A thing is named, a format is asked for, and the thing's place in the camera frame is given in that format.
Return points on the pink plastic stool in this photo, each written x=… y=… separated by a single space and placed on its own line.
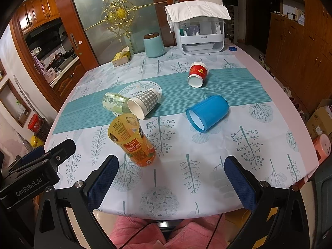
x=323 y=146

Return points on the kitchen counter cabinet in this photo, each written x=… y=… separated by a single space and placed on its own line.
x=68 y=80

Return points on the teal canister with brown lid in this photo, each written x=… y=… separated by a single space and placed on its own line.
x=154 y=45

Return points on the white plastic storage box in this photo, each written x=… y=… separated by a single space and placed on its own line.
x=202 y=40

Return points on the blue plastic cup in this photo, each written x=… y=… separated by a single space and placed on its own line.
x=210 y=109

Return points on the wooden kitchen cabinets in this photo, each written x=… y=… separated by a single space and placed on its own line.
x=39 y=10

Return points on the person's pink-trousered legs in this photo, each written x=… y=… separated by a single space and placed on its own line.
x=181 y=234

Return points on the red bucket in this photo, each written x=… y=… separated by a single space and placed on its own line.
x=35 y=123

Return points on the pale green printed cup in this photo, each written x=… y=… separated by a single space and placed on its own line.
x=114 y=102

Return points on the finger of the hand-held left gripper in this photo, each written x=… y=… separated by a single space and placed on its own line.
x=33 y=153
x=62 y=151

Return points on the leaf-print tablecloth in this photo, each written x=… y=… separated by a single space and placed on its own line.
x=181 y=147

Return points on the glass door with gold ornament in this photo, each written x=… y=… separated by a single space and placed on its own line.
x=103 y=39

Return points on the wooden wall cabinet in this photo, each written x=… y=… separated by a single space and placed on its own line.
x=298 y=57

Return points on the cardboard box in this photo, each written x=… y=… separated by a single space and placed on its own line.
x=320 y=120

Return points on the yellow tissue box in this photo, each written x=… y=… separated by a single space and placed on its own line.
x=121 y=57

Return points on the black range hood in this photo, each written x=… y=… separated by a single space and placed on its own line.
x=45 y=33

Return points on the grey checked paper cup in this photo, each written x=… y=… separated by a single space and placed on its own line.
x=146 y=99

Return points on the white cloth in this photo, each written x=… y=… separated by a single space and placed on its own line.
x=197 y=10

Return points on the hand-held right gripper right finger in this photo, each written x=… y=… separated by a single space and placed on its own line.
x=241 y=184

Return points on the red paper cup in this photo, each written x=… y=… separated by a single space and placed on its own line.
x=198 y=70

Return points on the orange yellow printed cup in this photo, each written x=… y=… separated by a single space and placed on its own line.
x=132 y=142

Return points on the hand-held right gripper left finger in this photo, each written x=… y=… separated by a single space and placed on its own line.
x=103 y=181

